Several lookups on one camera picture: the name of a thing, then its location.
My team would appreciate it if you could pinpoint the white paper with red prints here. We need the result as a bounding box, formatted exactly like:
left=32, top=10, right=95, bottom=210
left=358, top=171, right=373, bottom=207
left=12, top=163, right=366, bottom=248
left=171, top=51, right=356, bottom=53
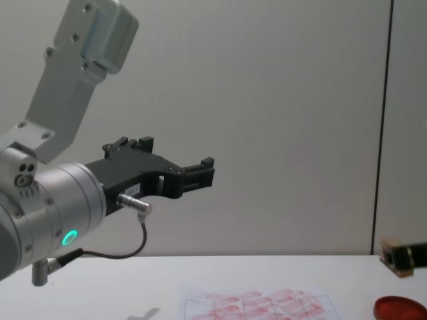
left=181, top=284, right=338, bottom=320

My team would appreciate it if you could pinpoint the round red ink pad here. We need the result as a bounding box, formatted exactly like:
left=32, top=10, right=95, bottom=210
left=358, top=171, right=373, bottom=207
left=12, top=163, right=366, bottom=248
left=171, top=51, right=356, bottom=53
left=373, top=295, right=424, bottom=320

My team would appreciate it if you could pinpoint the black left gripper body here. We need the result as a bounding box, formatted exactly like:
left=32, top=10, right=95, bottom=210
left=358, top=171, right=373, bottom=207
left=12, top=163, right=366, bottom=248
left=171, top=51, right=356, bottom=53
left=83, top=149, right=184, bottom=218

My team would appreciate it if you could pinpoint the thin dark gripper cable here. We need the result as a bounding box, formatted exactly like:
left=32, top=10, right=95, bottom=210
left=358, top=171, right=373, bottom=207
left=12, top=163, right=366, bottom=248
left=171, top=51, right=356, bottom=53
left=31, top=193, right=154, bottom=287

